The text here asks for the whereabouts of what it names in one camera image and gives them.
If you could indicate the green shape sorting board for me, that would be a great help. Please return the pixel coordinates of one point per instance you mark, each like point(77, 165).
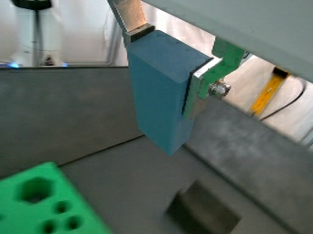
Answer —
point(42, 204)

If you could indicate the black stand pole outside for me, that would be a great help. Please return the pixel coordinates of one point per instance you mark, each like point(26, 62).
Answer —
point(31, 36)

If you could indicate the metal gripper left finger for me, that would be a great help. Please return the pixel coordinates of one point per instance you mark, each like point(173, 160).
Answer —
point(130, 15)

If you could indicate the blue rectangular block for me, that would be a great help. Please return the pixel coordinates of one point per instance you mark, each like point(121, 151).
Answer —
point(163, 62)

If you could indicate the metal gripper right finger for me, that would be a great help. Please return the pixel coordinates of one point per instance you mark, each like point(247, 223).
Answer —
point(207, 78)

